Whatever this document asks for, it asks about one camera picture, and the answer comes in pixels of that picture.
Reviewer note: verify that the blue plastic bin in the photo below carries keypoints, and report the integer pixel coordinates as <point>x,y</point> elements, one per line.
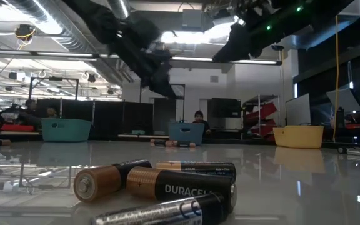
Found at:
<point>186,134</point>

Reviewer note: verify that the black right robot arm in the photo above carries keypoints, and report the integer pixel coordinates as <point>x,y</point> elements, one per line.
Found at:
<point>308,18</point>

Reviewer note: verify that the person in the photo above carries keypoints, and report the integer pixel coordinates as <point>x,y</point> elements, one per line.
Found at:
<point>30,112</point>
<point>52,112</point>
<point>200,120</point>

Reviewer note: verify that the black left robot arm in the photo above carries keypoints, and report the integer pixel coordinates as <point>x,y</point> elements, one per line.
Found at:
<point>89,15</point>

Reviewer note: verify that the long ceiling light strip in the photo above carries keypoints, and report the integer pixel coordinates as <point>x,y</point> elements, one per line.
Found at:
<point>255,62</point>

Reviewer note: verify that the grey wall vent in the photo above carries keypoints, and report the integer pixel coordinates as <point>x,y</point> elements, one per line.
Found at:
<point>214,78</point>

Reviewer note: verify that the silver black battery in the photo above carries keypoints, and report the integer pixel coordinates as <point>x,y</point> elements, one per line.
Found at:
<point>356,152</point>
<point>167,212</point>
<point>342,150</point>

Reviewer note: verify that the slim black copper Duracell battery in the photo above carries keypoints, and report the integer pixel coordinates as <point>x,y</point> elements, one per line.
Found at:
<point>205,168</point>

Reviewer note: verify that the whiteboard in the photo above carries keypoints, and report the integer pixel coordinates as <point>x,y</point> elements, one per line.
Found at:
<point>298,109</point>

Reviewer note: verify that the yellow plastic bin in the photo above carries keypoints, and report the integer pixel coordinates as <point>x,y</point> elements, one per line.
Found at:
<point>298,137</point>

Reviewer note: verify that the silver ventilation duct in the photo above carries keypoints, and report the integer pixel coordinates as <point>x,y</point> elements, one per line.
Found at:
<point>120,7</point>

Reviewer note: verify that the black bottle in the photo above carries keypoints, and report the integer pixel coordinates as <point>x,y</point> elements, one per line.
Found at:
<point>340,117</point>

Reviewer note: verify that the black gantry frame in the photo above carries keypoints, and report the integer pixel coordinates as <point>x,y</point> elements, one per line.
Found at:
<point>184,100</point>
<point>55,78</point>

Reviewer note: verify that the small teal box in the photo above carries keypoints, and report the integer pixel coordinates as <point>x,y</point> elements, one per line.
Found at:
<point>137,132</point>

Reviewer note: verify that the metal rack red bins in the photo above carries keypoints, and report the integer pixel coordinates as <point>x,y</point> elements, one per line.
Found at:
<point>261,115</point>

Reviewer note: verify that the teal plastic bin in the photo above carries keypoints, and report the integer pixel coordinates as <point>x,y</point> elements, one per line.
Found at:
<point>66,131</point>

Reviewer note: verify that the grey tilted panel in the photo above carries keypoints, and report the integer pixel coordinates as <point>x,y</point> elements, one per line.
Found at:
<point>345,100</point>

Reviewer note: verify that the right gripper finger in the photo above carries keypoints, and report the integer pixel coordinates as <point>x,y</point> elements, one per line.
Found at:
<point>236,47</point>

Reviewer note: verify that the red low object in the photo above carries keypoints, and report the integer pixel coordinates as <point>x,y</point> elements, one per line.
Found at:
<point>17,127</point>

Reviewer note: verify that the black cabinet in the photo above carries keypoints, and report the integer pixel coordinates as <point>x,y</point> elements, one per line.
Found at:
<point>223,112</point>

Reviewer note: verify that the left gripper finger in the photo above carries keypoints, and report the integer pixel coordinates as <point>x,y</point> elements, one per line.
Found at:
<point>170,84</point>
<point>155,81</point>

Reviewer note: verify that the black partition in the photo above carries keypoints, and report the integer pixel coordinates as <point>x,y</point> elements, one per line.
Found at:
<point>105,118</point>

